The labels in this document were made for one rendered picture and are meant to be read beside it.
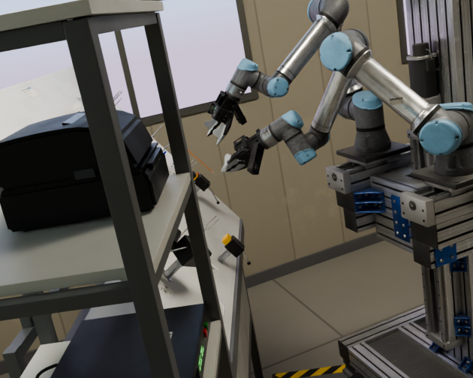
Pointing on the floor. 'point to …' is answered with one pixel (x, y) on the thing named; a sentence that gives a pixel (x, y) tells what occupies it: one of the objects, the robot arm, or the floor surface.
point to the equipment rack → (19, 266)
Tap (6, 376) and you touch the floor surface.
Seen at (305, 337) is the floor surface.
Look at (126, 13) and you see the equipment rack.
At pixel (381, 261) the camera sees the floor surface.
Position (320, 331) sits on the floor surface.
